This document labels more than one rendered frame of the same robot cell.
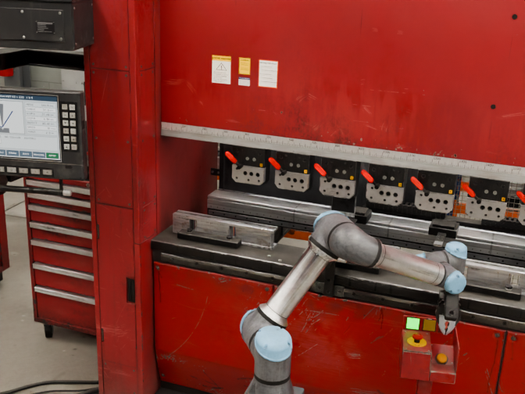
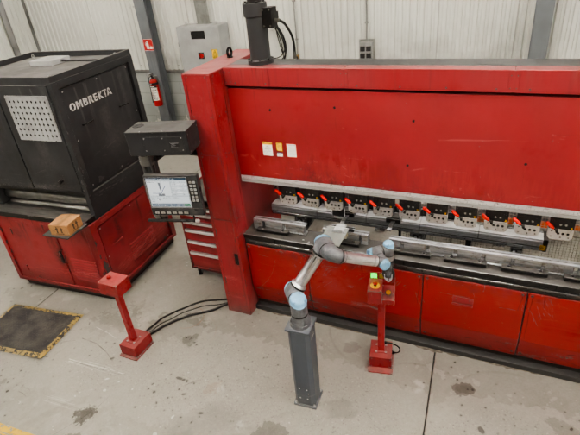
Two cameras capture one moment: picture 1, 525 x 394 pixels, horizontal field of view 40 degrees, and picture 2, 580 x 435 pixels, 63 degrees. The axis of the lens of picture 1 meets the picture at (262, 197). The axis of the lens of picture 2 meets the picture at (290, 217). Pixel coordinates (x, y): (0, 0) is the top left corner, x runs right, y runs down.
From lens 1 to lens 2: 1.08 m
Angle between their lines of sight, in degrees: 13
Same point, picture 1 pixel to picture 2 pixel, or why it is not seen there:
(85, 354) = (220, 283)
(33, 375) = (195, 297)
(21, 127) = (170, 192)
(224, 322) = (285, 271)
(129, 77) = (220, 159)
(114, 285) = (228, 257)
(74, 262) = (208, 239)
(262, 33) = (286, 130)
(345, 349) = (345, 283)
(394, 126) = (358, 175)
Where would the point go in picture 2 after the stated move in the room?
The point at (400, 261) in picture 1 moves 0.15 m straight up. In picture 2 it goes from (355, 259) to (354, 240)
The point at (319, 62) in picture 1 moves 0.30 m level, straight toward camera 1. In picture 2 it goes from (317, 144) to (312, 160)
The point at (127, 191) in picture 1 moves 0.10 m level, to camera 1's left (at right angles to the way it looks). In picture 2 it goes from (228, 213) to (216, 214)
